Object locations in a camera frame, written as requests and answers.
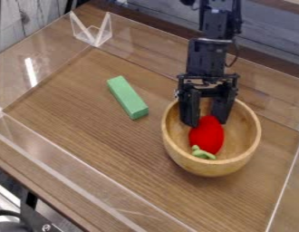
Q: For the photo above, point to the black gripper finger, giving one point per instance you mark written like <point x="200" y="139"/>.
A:
<point x="189" y="100"/>
<point x="222" y="103"/>

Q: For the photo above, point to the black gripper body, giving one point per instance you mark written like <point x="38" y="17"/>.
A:
<point x="204" y="78"/>

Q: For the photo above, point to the wooden bowl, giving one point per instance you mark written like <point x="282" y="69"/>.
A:
<point x="242" y="135"/>

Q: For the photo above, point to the red plush strawberry toy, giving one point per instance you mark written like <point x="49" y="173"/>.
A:
<point x="206" y="138"/>

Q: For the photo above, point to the green rectangular block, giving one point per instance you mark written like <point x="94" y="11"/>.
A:
<point x="127" y="98"/>

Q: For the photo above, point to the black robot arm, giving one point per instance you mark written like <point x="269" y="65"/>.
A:
<point x="220" y="24"/>

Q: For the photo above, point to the clear acrylic enclosure wall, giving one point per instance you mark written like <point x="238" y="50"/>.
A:
<point x="98" y="165"/>

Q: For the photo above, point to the clear acrylic corner bracket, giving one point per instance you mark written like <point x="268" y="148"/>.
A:
<point x="91" y="35"/>

